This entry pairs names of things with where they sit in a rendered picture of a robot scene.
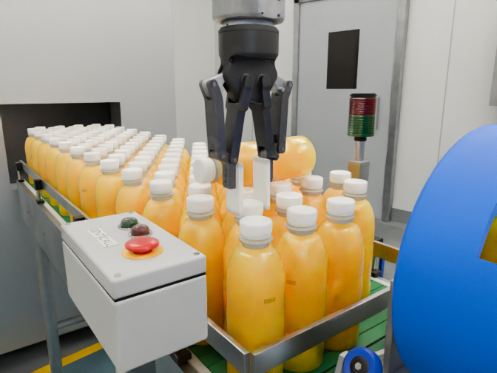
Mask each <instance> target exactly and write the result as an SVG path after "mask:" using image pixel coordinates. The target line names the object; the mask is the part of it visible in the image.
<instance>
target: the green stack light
mask: <svg viewBox="0 0 497 373"><path fill-rule="evenodd" d="M375 123H376V116H375V115H348V132H347V135H348V136H353V137H373V136H375V131H374V130H375V125H376V124H375Z"/></svg>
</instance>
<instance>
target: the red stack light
mask: <svg viewBox="0 0 497 373"><path fill-rule="evenodd" d="M349 100H350V101H349V108H348V109H349V111H348V114H349V115H376V104H377V98H349Z"/></svg>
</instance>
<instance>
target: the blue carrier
mask: <svg viewBox="0 0 497 373"><path fill-rule="evenodd" d="M496 215H497V124H489V125H485V126H482V127H479V128H477V129H474V130H472V131H471V132H469V133H468V134H466V135H465V136H463V137H462V138H461V139H459V140H458V141H457V142H456V143H455V144H454V145H453V146H452V147H451V148H450V149H449V150H448V151H447V152H446V153H445V154H444V156H443V157H442V159H441V160H440V161H439V163H438V164H437V165H436V167H435V168H434V170H433V171H432V173H431V174H430V176H429V178H428V179H427V181H426V183H425V185H424V186H423V188H422V191H421V192H420V194H419V197H418V198H417V201H416V203H415V205H414V208H413V210H412V213H411V214H410V218H409V220H408V224H407V226H406V229H405V233H404V235H403V238H402V242H401V246H400V249H399V254H398V258H397V262H396V268H395V273H394V278H393V290H392V301H391V317H392V327H393V336H394V340H395V343H396V347H397V350H398V353H399V356H400V357H401V359H402V362H403V363H404V365H405V366H406V367H407V369H408V370H409V371H410V373H497V264H496V263H492V262H489V261H485V260H482V259H480V255H481V251H482V249H483V246H484V242H485V240H486V238H487V234H488V232H489V230H490V227H491V225H492V222H493V219H494V217H495V216H496Z"/></svg>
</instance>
